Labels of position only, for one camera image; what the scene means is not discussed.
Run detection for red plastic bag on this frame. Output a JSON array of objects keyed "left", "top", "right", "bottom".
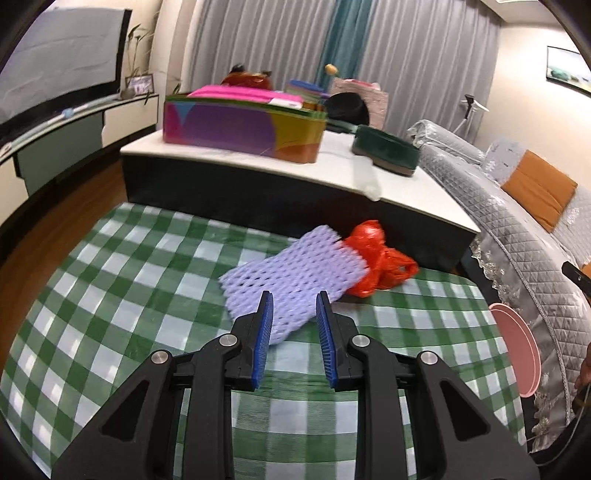
[{"left": 345, "top": 220, "right": 419, "bottom": 298}]

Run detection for purple foam net sleeve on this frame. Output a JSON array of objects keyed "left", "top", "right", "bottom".
[{"left": 219, "top": 225, "right": 369, "bottom": 345}]

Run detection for pink trash bin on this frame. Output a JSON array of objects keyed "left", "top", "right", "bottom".
[{"left": 489, "top": 303, "right": 542, "bottom": 398}]

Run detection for person's right hand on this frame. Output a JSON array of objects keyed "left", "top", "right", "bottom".
[{"left": 575, "top": 344, "right": 591, "bottom": 390}]

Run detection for grey quilted sofa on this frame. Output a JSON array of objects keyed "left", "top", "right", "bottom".
[{"left": 407, "top": 120, "right": 590, "bottom": 450}]

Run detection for orange cushion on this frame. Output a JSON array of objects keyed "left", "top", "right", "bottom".
[{"left": 502, "top": 150, "right": 578, "bottom": 233}]

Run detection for green white checkered tablecloth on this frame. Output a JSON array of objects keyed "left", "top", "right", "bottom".
[{"left": 1, "top": 203, "right": 525, "bottom": 479}]

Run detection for dark green round tin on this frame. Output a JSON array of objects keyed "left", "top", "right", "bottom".
[{"left": 352, "top": 125, "right": 420, "bottom": 177}]

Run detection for clear plastic wrapper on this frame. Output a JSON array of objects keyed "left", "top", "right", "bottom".
[{"left": 353, "top": 156, "right": 382, "bottom": 202}]

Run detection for white black coffee table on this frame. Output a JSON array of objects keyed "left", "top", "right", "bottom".
[{"left": 121, "top": 131, "right": 480, "bottom": 272}]

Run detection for grey curtains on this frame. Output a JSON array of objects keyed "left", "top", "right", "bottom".
[{"left": 186, "top": 1, "right": 502, "bottom": 135}]

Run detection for pink quilted bag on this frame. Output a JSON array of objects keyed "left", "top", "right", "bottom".
[{"left": 329, "top": 77, "right": 389, "bottom": 130}]

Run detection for black hat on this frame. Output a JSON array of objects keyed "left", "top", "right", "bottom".
[{"left": 325, "top": 92, "right": 370, "bottom": 125}]

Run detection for tv cabinet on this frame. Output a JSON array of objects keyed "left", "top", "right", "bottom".
[{"left": 1, "top": 93, "right": 160, "bottom": 222}]

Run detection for colourful oval tin box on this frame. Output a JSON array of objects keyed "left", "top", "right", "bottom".
[{"left": 162, "top": 85, "right": 327, "bottom": 164}]

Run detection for brown teapot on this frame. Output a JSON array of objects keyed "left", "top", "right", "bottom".
[{"left": 221, "top": 64, "right": 273, "bottom": 90}]

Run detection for television screen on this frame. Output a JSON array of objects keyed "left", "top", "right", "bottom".
[{"left": 1, "top": 7, "right": 131, "bottom": 123}]

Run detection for framed wall painting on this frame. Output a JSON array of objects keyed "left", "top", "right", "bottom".
[{"left": 546, "top": 46, "right": 591, "bottom": 94}]

